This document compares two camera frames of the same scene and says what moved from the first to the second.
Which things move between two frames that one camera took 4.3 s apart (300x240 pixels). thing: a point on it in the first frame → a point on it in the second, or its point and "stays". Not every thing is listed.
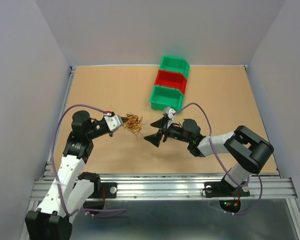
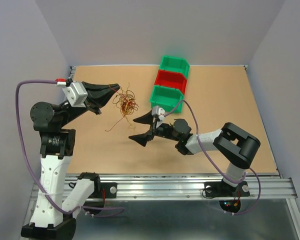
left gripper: [123, 119] → [98, 95]
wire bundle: [133, 123] → [126, 103]
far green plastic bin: [175, 64] stays
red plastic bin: [171, 79] stays
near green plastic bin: [162, 97] stays
